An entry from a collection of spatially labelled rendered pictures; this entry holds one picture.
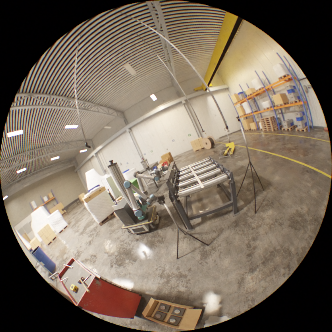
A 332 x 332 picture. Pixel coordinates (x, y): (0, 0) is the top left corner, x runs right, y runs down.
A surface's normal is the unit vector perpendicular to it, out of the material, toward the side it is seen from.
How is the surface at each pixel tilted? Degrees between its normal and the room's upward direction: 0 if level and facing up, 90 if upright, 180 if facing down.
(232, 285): 0
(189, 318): 25
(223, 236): 0
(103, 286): 90
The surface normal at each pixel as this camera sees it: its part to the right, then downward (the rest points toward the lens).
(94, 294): 0.90, -0.36
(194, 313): -0.02, -0.94
